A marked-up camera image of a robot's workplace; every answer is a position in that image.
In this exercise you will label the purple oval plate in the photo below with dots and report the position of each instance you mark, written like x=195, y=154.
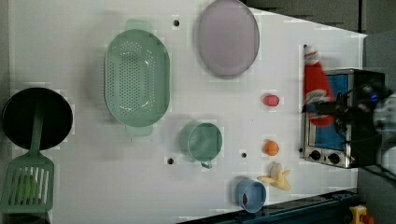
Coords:
x=228, y=37

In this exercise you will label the red green toy strawberry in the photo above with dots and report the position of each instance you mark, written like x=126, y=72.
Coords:
x=270, y=100

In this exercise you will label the orange toy fruit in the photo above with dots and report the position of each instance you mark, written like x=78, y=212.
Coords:
x=271, y=148

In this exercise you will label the black toaster oven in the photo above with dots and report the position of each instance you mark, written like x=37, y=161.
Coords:
x=342, y=132

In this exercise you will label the green slotted spatula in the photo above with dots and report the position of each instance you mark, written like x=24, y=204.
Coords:
x=31, y=163

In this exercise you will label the green metal mug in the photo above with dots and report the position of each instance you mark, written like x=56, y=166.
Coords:
x=202, y=141

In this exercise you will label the green perforated colander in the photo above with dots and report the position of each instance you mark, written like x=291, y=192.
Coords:
x=137, y=78

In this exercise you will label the blue bowl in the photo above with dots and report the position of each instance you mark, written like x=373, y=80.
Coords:
x=256, y=194

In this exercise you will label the yellow red clamp tool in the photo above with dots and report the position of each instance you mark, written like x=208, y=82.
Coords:
x=360, y=216

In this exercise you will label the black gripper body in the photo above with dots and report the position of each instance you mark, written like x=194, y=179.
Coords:
x=369, y=113

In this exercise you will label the green toy vegetable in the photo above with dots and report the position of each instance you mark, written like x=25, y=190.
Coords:
x=28, y=188

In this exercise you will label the peeled toy banana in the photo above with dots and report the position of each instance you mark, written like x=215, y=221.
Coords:
x=277, y=177

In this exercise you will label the red toy strawberry in bowl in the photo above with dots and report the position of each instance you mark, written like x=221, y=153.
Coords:
x=245, y=199

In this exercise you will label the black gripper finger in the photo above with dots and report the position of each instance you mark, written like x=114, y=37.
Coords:
x=320, y=108

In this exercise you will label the red ketchup bottle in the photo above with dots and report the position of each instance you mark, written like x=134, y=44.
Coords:
x=317, y=89

